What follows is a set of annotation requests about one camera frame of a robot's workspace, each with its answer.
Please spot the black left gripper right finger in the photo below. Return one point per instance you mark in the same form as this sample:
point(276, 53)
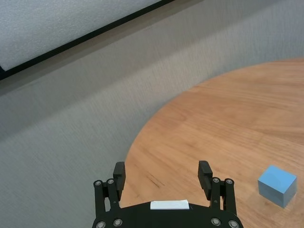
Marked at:
point(204, 178)

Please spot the blue wooden cube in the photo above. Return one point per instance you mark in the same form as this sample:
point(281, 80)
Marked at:
point(276, 187)

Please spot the black wall strip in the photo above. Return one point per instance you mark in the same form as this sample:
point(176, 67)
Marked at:
point(71, 44)

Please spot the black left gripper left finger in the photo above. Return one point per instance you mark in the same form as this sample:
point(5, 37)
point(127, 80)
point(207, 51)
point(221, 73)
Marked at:
point(118, 180)

